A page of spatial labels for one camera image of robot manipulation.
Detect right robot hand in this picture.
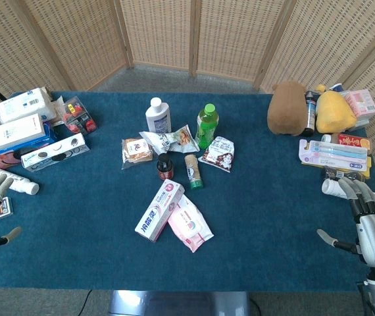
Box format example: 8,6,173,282
316,176,375,270

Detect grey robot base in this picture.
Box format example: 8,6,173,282
108,290,251,316

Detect small card pack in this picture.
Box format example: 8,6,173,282
0,196,14,221

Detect blue pink cookie box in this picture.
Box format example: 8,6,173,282
0,122,58,170

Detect red orange box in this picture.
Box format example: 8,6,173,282
337,132,372,152

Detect plain white box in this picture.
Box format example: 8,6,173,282
0,113,47,151

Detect white oreo cookie box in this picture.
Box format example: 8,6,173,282
20,132,91,173

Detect white box stack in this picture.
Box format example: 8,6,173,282
0,86,57,124

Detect clear box red items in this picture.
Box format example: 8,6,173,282
61,95,99,135

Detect pink white toothpaste box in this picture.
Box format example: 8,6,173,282
134,179,186,243

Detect white plastic bottle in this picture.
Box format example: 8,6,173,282
0,167,40,196

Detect yellow black package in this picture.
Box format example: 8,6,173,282
320,164,372,182

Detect toothbrush blister pack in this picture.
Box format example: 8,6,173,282
298,138,372,172

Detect yellow plush toy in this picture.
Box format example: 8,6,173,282
314,84,359,134

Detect dark spray can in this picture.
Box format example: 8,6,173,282
301,90,318,137

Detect brown capybara plush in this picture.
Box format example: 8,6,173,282
266,80,309,136

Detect bread in clear wrapper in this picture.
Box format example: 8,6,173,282
121,138,155,171

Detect white red snack pouch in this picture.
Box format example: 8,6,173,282
197,136,236,173

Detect pink wet wipes pack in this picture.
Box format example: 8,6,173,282
167,194,214,253

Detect dark glass jar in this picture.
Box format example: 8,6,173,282
156,153,174,180

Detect beige tube green cap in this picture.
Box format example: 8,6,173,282
184,153,204,190

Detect blue carpet table mat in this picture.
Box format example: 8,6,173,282
0,90,375,292

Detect green tea bottle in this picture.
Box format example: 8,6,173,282
195,103,220,151

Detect crumpled white snack bag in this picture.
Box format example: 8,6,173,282
139,124,201,155

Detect white lotion bottle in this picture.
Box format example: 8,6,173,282
145,97,172,135

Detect woven bamboo folding screen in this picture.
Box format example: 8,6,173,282
0,0,375,228

